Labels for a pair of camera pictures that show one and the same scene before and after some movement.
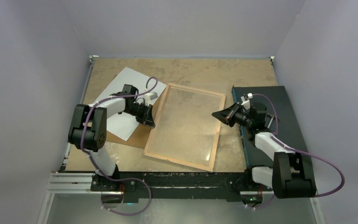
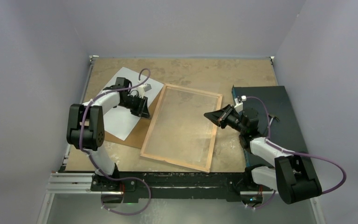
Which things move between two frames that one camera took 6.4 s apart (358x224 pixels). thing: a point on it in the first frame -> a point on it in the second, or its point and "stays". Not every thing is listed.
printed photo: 121,125 stays
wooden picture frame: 185,131 stays
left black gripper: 147,118 -> 143,111
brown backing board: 139,137 stays
